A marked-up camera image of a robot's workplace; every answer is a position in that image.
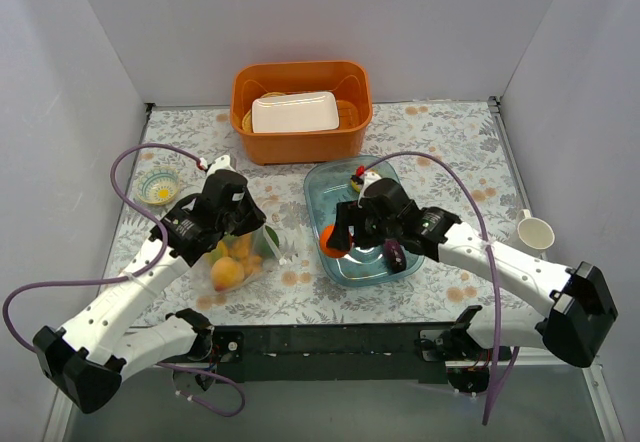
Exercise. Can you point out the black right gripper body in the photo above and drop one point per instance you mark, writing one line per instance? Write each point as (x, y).
(351, 221)

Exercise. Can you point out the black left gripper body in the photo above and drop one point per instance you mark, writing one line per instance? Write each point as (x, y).
(245, 216)

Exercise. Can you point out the purple eggplant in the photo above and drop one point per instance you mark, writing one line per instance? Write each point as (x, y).
(394, 256)

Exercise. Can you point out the orange ginger root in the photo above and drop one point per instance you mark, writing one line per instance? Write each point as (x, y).
(242, 251)

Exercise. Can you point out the clear zip top bag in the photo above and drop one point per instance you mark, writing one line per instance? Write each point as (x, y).
(272, 256)

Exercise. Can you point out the yellow peach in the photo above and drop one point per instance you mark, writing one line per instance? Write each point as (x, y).
(226, 274)

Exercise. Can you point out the orange tangerine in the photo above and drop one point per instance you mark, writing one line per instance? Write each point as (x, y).
(335, 243)

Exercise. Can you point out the green lime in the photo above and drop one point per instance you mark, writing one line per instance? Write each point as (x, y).
(272, 235)

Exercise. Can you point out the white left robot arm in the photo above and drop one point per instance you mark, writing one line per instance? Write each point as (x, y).
(93, 353)

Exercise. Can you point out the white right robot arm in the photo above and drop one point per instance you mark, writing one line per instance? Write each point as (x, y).
(571, 309)

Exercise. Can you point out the small patterned bowl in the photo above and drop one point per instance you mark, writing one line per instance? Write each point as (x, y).
(158, 186)

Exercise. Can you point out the clear blue plastic tray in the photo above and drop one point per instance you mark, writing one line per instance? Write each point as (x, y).
(325, 186)

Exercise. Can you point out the yellow plate in basket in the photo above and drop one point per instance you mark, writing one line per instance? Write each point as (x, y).
(246, 123)

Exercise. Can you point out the white rectangular dish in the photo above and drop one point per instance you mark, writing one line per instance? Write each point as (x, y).
(294, 113)

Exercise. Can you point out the orange plastic basket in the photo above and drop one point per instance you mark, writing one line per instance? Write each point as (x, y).
(346, 80)

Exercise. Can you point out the white plastic cup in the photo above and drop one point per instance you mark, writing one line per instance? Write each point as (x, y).
(534, 232)

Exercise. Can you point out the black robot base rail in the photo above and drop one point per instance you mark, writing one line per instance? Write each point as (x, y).
(354, 352)

